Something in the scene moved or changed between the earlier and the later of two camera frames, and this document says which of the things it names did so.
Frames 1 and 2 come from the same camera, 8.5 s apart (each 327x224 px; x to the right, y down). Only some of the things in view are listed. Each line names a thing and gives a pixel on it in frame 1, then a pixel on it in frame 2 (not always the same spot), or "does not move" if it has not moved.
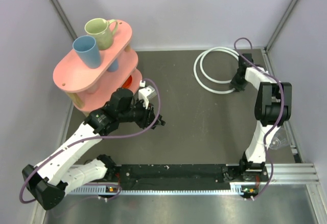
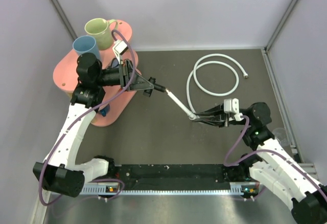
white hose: [209, 50] to [189, 111]
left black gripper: [148, 117] to [126, 70]
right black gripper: [237, 87] to [218, 120]
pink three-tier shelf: [90, 89] does not move
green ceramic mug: [100, 29] does not move
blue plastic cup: [86, 47] does not move
